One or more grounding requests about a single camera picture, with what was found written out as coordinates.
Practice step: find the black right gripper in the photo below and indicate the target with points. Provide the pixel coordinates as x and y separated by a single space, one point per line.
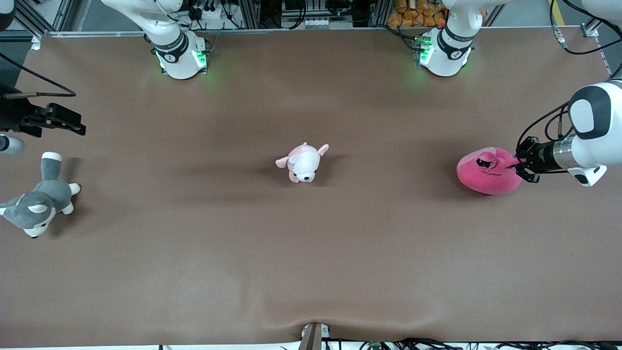
14 115

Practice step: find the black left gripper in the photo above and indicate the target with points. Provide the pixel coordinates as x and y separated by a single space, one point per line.
538 154

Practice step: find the round hot pink plush toy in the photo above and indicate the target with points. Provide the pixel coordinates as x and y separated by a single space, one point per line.
486 182

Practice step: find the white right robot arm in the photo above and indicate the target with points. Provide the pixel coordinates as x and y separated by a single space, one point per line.
175 53

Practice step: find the grey white husky plush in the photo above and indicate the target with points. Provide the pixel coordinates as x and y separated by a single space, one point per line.
48 194

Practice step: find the white power strip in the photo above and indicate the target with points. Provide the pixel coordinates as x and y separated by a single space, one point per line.
209 13

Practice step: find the bag of orange round items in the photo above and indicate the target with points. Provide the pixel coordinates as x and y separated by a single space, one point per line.
418 14

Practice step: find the pale pink white plush dog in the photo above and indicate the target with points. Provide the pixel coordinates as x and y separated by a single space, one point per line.
303 165

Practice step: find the brown table mat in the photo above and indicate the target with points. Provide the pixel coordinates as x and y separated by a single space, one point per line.
311 253

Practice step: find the small green circuit board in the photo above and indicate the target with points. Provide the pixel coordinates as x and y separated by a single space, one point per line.
375 345

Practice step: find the white terminal block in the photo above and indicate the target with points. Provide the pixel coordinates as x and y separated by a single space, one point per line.
320 23

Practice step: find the aluminium frame profile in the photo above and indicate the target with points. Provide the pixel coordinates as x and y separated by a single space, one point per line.
600 26
34 17

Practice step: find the silver table edge rail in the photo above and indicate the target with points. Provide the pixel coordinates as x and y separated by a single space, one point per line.
291 30

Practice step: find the metal table edge bracket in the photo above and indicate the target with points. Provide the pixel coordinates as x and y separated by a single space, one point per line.
313 338

